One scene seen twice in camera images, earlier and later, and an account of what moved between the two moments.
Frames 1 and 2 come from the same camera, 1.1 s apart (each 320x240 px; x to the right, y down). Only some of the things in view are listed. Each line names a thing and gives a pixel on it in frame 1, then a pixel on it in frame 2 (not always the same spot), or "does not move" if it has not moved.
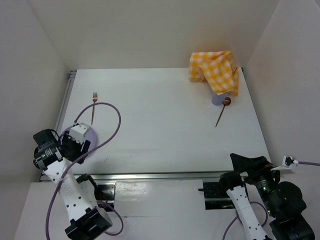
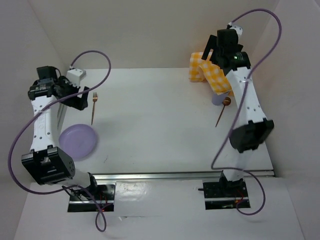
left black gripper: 66,138 → 77,102
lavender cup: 217,100 does not move
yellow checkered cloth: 217,68 does not move
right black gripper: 254,166 → 212,44
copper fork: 94,99 does not move
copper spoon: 226,101 does not move
